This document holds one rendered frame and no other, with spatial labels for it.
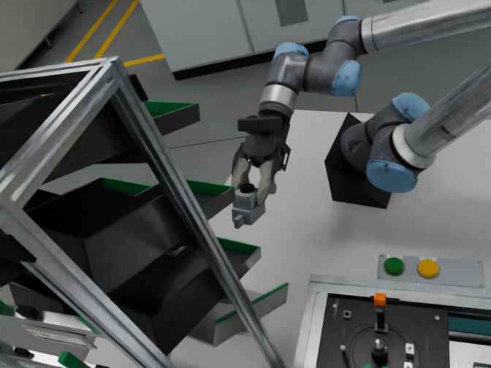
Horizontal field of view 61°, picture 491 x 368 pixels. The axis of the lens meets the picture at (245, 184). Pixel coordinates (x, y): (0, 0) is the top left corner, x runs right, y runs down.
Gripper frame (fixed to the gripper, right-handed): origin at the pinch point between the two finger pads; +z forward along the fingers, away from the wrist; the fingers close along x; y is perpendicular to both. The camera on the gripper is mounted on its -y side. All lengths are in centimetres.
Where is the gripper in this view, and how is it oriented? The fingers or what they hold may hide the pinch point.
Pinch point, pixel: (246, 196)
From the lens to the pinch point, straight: 83.3
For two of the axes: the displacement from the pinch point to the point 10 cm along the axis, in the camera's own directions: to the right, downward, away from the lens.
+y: 4.2, 3.3, 8.5
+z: -2.7, 9.3, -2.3
